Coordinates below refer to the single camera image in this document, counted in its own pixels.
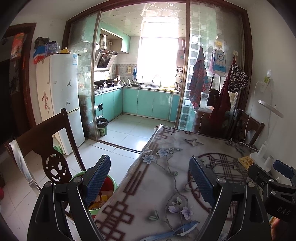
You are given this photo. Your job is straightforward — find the black kitchen trash bin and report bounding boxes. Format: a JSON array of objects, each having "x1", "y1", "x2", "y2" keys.
[{"x1": 96, "y1": 118, "x2": 108, "y2": 137}]

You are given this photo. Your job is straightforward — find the teal kitchen cabinets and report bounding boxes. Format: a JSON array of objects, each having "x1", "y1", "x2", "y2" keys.
[{"x1": 95, "y1": 86, "x2": 180, "y2": 122}]

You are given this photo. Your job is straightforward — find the white desk lamp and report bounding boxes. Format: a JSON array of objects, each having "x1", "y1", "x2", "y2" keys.
[{"x1": 249, "y1": 99, "x2": 285, "y2": 173}]

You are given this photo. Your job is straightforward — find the dark wooden carved chair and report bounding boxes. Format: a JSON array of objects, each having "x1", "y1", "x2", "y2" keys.
[{"x1": 15, "y1": 108, "x2": 86, "y2": 184}]

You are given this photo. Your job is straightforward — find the red bin green rim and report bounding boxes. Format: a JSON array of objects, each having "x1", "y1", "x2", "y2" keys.
[{"x1": 71, "y1": 170, "x2": 118, "y2": 216}]

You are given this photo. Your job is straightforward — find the green detergent bottle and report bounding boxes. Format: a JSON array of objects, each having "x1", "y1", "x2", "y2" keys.
[{"x1": 53, "y1": 138, "x2": 63, "y2": 154}]

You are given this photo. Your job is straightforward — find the floral plastic tablecloth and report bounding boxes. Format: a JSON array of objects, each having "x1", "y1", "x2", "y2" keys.
[{"x1": 94, "y1": 126, "x2": 252, "y2": 240}]

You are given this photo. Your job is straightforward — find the wooden chair far side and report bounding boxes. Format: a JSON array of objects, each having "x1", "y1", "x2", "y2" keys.
[{"x1": 231, "y1": 109, "x2": 265, "y2": 146}]

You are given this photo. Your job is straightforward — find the dark red hanging garment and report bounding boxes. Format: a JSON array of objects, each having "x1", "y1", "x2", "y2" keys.
[{"x1": 209, "y1": 56, "x2": 236, "y2": 129}]

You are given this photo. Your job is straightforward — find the black patterned hanging bag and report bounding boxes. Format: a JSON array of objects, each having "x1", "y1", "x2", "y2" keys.
[{"x1": 228, "y1": 64, "x2": 250, "y2": 93}]

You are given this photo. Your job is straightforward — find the white refrigerator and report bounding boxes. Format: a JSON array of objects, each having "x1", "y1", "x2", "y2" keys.
[{"x1": 36, "y1": 54, "x2": 85, "y2": 146}]

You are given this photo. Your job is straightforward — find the plaid hanging cloth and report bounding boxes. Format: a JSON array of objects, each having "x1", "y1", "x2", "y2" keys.
[{"x1": 189, "y1": 45, "x2": 210, "y2": 111}]

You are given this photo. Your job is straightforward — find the range hood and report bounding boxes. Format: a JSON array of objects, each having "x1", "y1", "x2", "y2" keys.
[{"x1": 94, "y1": 34, "x2": 118, "y2": 71}]

